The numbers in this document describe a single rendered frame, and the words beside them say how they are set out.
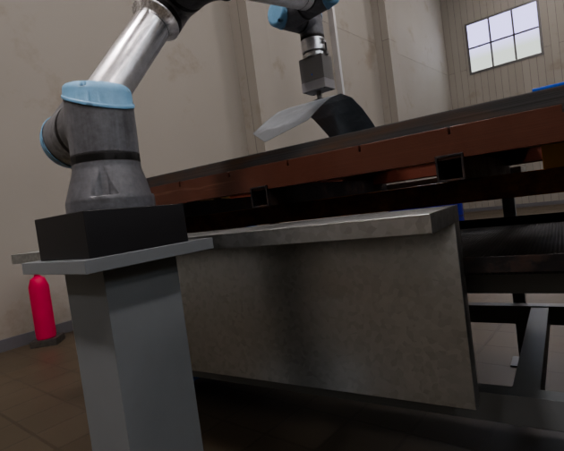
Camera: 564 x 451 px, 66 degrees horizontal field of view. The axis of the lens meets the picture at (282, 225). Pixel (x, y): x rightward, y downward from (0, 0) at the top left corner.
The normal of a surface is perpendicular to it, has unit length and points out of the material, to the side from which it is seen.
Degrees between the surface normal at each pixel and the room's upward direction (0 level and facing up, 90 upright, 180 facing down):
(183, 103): 90
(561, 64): 90
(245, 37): 90
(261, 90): 90
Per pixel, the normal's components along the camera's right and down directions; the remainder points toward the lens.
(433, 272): -0.54, 0.11
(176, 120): 0.76, -0.07
